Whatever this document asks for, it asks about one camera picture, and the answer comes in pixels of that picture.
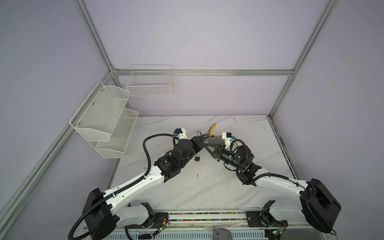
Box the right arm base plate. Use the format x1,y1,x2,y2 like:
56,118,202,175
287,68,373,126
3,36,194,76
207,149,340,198
246,211,288,228

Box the aluminium frame structure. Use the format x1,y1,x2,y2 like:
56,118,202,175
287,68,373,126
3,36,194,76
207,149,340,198
1,1,338,239

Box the black padlock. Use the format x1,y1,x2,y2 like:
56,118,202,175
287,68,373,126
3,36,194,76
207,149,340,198
194,154,201,162

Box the yellow black pliers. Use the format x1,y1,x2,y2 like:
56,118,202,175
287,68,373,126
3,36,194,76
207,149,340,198
206,123,217,138

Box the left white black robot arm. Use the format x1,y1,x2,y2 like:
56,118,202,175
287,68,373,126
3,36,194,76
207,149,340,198
68,136,205,240

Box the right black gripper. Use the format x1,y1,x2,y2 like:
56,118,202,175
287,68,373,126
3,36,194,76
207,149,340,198
203,144,243,171

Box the blue padlock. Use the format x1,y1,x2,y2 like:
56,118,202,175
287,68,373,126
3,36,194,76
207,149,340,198
196,131,209,144

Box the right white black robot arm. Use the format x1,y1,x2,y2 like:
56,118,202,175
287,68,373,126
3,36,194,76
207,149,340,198
206,139,342,236

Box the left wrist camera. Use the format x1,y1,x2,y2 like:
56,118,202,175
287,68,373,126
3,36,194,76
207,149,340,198
173,128,188,140

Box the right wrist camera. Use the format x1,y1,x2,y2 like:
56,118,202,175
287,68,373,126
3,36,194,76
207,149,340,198
222,132,236,150

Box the grey oval felt case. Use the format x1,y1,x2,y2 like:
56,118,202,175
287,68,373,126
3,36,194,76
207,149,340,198
206,136,225,143

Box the left black corrugated cable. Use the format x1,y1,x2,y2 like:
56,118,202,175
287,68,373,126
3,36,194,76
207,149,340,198
67,133,181,240

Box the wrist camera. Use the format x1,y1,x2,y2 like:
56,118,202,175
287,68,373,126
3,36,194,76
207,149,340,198
173,128,188,140
222,132,236,150

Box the white wire basket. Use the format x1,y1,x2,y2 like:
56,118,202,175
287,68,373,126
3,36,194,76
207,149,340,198
126,65,174,97

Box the grey object at front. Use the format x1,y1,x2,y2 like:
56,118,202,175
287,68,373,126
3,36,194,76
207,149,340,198
213,228,233,240

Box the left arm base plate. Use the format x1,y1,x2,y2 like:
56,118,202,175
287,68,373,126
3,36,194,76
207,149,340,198
149,212,169,229

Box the front aluminium rail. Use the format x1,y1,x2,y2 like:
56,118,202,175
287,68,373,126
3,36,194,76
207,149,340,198
78,207,339,240

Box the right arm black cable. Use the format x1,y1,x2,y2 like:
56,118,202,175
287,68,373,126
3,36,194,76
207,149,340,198
223,138,338,236

